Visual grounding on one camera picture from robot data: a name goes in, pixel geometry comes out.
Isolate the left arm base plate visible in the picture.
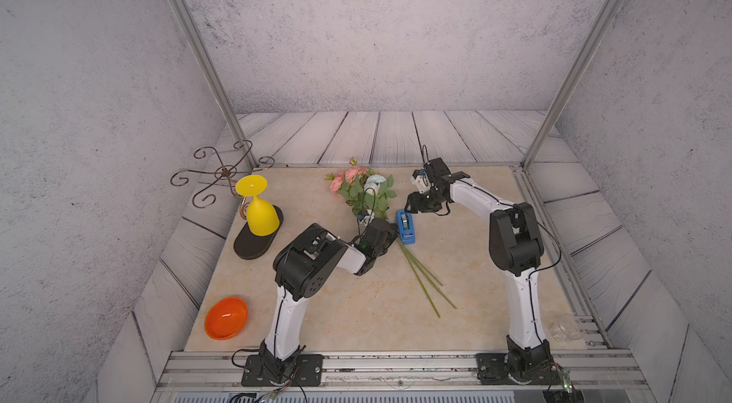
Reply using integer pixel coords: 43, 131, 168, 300
241, 353, 324, 388

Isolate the clear plastic cup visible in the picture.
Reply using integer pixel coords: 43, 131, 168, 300
549, 315, 584, 342

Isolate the left aluminium corner post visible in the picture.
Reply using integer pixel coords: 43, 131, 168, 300
167, 0, 246, 142

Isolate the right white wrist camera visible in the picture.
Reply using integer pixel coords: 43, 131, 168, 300
411, 169, 431, 193

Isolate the right aluminium corner post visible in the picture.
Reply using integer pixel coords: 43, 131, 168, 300
520, 0, 624, 170

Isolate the blue tape dispenser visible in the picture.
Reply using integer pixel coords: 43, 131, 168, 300
396, 210, 417, 245

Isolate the aluminium corner post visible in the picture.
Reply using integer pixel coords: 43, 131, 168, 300
520, 0, 624, 170
167, 0, 246, 142

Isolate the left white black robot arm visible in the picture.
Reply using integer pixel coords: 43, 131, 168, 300
259, 218, 398, 369

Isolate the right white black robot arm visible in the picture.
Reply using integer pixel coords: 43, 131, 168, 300
405, 158, 553, 383

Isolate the orange plastic bowl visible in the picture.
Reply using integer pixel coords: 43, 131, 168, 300
204, 296, 249, 340

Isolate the artificial flower bouquet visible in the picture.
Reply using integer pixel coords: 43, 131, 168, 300
325, 159, 457, 315

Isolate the black oval tray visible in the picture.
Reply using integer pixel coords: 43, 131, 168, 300
233, 205, 285, 261

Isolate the curly metal wire stand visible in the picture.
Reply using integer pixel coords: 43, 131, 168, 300
170, 139, 276, 210

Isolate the yellow plastic goblet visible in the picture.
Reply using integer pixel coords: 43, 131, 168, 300
236, 174, 280, 236

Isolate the aluminium rail front frame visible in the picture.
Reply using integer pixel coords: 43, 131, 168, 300
154, 350, 655, 402

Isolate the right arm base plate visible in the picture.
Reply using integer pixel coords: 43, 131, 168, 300
475, 353, 562, 387

